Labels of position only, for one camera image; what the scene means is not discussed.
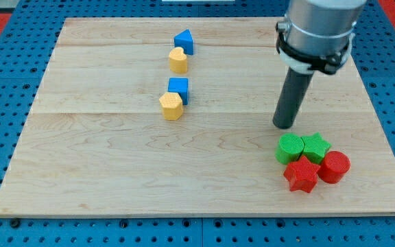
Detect blue triangle block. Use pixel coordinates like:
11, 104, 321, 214
173, 29, 194, 55

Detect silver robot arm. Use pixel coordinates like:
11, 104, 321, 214
276, 0, 366, 75

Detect yellow hexagon block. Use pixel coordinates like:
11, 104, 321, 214
159, 92, 184, 121

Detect blue cube block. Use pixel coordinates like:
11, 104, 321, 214
167, 78, 189, 105

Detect light wooden board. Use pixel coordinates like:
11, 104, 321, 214
0, 18, 395, 219

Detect yellow heart block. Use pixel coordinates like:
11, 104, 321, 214
169, 47, 188, 74

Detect green cylinder block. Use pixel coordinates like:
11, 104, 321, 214
275, 133, 304, 165

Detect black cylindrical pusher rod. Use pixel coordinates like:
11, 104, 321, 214
272, 68, 313, 129

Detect red star block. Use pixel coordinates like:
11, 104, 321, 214
283, 155, 320, 193

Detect green star block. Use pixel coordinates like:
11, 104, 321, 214
301, 132, 332, 164

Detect red cylinder block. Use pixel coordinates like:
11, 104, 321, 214
318, 151, 351, 184

